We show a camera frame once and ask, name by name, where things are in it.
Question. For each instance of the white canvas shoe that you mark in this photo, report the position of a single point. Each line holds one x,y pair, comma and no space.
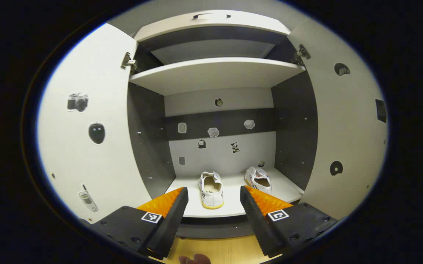
261,181
211,192

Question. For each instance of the metal door hinge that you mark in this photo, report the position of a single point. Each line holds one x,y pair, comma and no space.
129,63
301,55

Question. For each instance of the white shoe cabinet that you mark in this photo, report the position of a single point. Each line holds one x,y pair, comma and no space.
219,154

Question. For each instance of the white cabinet drawer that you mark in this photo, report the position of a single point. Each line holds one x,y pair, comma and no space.
211,25

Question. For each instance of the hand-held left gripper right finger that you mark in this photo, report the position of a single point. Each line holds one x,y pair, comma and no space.
256,220

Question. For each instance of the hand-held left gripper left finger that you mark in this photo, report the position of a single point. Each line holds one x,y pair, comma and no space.
169,223

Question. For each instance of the white cabinet door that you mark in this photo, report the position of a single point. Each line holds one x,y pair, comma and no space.
98,165
347,128

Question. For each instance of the white thick cabinet shelf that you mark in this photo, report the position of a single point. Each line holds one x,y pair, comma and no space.
230,198

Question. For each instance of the white thin cabinet shelf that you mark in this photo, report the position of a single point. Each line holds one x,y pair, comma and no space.
211,73

